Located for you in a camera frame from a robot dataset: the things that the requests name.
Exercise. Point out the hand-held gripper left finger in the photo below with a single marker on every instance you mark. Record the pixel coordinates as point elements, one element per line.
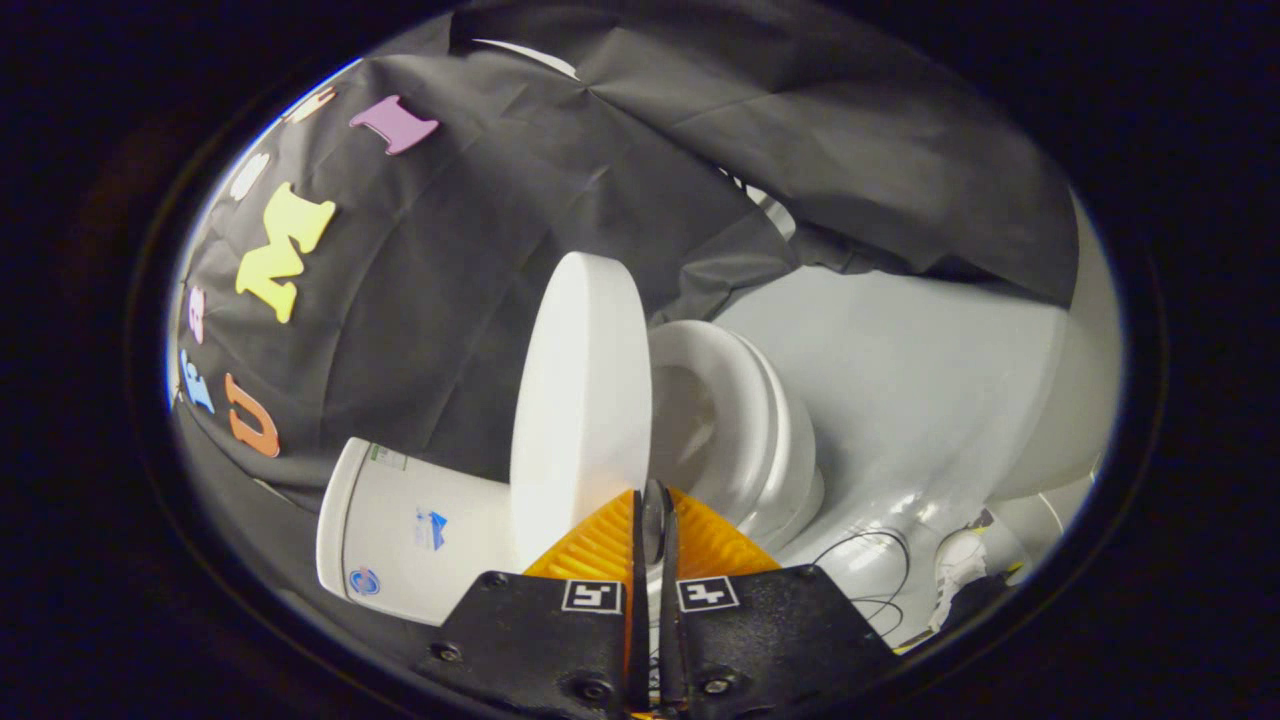
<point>540,640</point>

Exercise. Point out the black backdrop cloth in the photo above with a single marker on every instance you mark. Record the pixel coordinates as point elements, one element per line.
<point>450,300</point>

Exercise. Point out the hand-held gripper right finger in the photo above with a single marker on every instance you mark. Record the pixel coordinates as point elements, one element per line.
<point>770,635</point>

